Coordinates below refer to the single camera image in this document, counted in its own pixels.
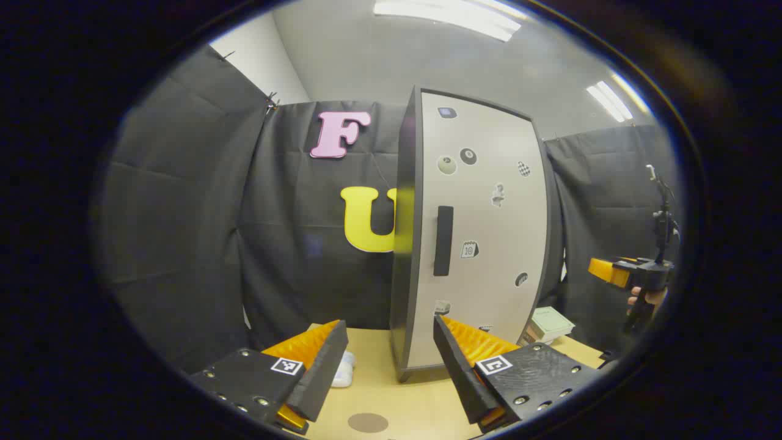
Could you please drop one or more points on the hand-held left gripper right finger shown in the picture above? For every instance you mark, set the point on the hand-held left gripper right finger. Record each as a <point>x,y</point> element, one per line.
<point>464,379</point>

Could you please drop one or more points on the black backdrop cloth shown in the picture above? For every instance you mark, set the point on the black backdrop cloth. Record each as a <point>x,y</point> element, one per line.
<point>183,214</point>

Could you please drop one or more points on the long ceiling light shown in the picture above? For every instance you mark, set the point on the long ceiling light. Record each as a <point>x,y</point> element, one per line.
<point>610,101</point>
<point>452,18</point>

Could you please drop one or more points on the green notebook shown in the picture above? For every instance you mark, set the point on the green notebook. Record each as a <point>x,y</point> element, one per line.
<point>550,322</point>

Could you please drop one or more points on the dark grey cabinet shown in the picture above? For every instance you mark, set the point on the dark grey cabinet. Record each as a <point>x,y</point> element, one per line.
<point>404,299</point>

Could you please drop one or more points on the beige cabinet door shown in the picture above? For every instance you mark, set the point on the beige cabinet door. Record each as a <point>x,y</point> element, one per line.
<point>489,244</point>

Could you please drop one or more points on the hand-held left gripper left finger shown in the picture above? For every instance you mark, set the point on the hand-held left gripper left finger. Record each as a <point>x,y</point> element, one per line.
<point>317,379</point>

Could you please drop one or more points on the round brown coaster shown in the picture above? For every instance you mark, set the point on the round brown coaster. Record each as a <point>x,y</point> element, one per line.
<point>368,422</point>

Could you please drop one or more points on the white plastic object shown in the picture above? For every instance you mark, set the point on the white plastic object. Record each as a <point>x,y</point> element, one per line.
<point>343,370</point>

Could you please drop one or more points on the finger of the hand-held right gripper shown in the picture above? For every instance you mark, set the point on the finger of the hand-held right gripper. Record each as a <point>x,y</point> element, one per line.
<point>608,270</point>

